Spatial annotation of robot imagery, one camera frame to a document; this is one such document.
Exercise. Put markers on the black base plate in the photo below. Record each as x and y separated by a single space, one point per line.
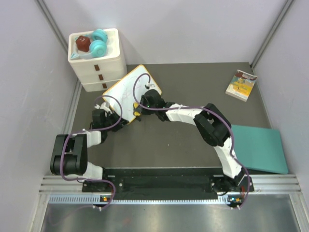
168 183

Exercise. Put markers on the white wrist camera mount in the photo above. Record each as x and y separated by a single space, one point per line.
104 106
150 86

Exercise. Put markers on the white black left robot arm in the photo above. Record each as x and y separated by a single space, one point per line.
70 152

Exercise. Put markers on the aluminium frame rail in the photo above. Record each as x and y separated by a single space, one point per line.
263 184

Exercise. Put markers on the turquoise headphones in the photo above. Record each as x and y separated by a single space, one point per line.
97 49

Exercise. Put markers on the white three drawer unit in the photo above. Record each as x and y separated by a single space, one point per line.
100 73

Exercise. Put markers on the yellow black whiteboard eraser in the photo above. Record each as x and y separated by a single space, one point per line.
136 109

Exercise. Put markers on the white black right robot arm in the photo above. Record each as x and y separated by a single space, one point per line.
213 126

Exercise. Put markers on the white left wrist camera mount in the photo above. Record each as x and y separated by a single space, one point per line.
104 106

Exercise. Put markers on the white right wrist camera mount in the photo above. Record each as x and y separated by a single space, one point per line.
150 86

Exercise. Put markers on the teal foam pad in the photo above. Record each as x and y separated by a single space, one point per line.
260 149

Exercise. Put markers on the dark red cube toy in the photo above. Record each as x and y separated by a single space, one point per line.
83 43

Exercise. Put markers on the grey perforated cable duct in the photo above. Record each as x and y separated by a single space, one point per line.
100 200

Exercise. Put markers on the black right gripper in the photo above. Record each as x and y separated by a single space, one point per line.
143 101

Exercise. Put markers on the colourful paperback book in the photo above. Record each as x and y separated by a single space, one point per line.
241 85

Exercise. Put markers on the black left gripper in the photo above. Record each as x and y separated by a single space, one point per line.
122 123

